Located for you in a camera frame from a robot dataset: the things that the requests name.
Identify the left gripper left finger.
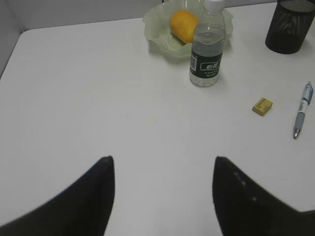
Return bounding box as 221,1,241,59
0,156,115,236

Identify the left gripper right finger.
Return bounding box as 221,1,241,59
212,156,315,236

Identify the clear water bottle green label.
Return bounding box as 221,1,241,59
189,0,226,88

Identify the yellow mango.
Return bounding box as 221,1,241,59
169,9,199,44

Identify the yellow eraser left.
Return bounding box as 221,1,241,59
252,97,273,116

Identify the blue white ballpoint pen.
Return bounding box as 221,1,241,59
293,82,314,139

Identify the black mesh pen holder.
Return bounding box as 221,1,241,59
265,0,315,55

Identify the translucent green wavy plate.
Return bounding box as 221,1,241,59
143,0,231,61

